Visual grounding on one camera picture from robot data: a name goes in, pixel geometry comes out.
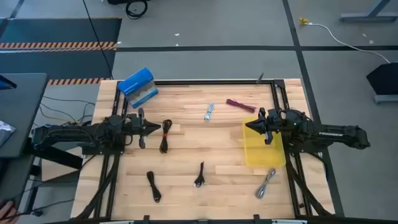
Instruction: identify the grey bag on desk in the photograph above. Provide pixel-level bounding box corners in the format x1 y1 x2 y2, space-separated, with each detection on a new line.
0 120 17 147

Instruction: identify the blue DualShock controller box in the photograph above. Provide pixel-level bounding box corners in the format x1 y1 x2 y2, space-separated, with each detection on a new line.
117 67 159 110

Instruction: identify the maroon cable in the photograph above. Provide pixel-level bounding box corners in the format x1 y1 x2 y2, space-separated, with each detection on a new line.
225 98 257 114

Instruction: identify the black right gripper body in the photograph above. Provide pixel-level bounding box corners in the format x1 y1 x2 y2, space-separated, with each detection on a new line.
259 108 282 146

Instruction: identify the black hazard-striped floor mat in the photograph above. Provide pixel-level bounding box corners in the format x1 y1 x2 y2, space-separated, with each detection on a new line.
0 17 123 86

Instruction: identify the black cable with orange tie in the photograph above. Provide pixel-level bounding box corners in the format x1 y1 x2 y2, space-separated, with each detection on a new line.
159 119 173 154

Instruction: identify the white floor cable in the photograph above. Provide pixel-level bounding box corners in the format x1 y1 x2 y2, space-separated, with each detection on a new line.
306 22 391 64

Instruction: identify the black stand base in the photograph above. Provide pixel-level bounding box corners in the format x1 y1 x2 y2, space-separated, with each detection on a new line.
366 62 398 105

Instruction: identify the person's hand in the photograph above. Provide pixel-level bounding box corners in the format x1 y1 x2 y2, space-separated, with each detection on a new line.
0 200 20 223

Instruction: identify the grey desk leg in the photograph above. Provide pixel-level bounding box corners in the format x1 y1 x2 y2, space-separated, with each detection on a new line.
338 0 398 23

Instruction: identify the black aluminium table frame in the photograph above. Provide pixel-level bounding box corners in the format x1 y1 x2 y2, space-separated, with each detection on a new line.
73 78 345 224

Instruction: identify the grey desk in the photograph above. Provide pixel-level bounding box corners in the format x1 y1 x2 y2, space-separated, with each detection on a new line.
0 72 49 203

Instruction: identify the yellow translucent plastic bin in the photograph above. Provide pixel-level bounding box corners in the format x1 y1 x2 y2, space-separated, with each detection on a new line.
242 116 287 167

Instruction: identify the short black USB cable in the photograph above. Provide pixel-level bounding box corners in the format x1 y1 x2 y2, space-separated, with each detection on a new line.
193 161 206 188

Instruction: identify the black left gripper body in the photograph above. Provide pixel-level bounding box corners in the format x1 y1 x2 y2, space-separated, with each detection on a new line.
126 108 146 149

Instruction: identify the coiled black floor cable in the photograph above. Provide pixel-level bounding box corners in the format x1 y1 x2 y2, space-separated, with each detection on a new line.
125 0 149 20

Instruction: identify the grey braided cable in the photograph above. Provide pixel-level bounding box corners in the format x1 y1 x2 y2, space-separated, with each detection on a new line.
255 167 277 200

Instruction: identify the long black floor cable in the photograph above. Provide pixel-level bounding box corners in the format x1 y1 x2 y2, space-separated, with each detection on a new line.
81 0 114 80

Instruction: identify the light blue cable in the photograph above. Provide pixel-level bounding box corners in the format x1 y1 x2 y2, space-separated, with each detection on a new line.
203 102 216 123

